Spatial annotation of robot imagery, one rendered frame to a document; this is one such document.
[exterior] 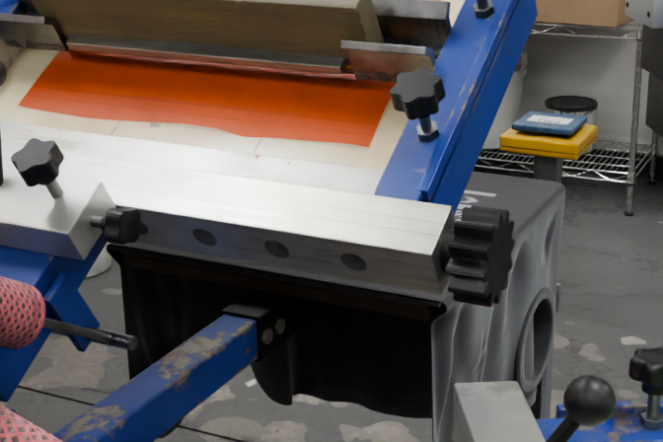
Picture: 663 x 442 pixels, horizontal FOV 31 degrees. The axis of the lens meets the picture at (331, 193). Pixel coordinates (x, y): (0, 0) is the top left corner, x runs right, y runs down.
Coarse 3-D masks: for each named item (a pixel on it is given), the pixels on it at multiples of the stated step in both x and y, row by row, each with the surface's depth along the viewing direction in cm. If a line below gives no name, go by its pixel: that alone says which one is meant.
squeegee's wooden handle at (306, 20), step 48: (48, 0) 124; (96, 0) 120; (144, 0) 118; (192, 0) 115; (240, 0) 113; (288, 0) 110; (336, 0) 109; (240, 48) 118; (288, 48) 115; (336, 48) 112
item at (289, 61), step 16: (80, 48) 126; (96, 48) 125; (112, 48) 124; (128, 48) 123; (144, 48) 122; (160, 48) 121; (176, 48) 121; (192, 48) 120; (208, 48) 119; (224, 48) 119; (240, 64) 118; (256, 64) 117; (272, 64) 116; (288, 64) 115; (304, 64) 114; (320, 64) 113; (336, 64) 113
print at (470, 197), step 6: (468, 192) 166; (474, 192) 166; (480, 192) 165; (486, 192) 165; (492, 192) 165; (462, 198) 163; (468, 198) 163; (474, 198) 163; (480, 198) 163; (486, 198) 163; (462, 204) 161; (468, 204) 161; (474, 204) 161; (480, 204) 161; (456, 210) 158; (462, 210) 158; (456, 216) 156
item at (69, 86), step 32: (64, 64) 130; (96, 64) 129; (128, 64) 127; (160, 64) 126; (192, 64) 125; (32, 96) 128; (64, 96) 127; (96, 96) 125; (128, 96) 124; (160, 96) 123; (192, 96) 121
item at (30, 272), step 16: (0, 256) 100; (16, 256) 99; (32, 256) 99; (48, 256) 98; (96, 256) 104; (0, 272) 98; (16, 272) 98; (32, 272) 98; (48, 272) 98; (80, 272) 102; (48, 288) 98; (0, 352) 94; (16, 352) 96; (32, 352) 97; (0, 368) 94; (16, 368) 96; (0, 384) 94; (16, 384) 96; (0, 400) 95
